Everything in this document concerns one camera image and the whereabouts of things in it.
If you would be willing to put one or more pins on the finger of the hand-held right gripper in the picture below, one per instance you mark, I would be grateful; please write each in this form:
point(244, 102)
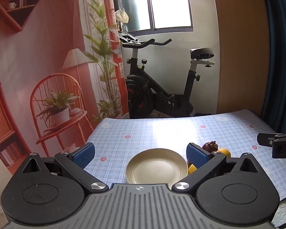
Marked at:
point(264, 139)

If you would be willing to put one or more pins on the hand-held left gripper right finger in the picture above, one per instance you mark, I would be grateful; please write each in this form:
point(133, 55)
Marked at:
point(195, 156)

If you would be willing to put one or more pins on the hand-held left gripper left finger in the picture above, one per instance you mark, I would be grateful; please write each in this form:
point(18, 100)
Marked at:
point(84, 153)

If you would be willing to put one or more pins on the yellow lemon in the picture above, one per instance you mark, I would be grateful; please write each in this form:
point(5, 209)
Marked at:
point(192, 169)
point(224, 152)

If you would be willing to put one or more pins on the beige round plate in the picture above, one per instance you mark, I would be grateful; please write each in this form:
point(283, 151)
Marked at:
point(155, 167)

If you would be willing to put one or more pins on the dark purple mangosteen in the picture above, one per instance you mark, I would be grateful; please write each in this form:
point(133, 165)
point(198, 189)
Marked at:
point(208, 147)

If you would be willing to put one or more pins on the blue plaid tablecloth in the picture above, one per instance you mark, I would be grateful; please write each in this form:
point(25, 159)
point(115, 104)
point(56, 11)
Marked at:
point(157, 128)

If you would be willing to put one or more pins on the white fluffy rug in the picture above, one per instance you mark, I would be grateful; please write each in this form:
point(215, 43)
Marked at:
point(284, 213)

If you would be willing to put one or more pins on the black exercise bike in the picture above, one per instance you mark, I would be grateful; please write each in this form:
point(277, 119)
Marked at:
point(143, 93)

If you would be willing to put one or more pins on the wooden panel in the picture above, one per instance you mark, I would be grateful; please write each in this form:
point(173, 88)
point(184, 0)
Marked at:
point(240, 52)

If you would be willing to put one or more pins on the white plastic bag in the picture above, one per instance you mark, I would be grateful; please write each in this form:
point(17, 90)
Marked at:
point(121, 16)

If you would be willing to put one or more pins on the window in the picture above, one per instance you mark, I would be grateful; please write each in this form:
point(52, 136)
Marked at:
point(171, 4)

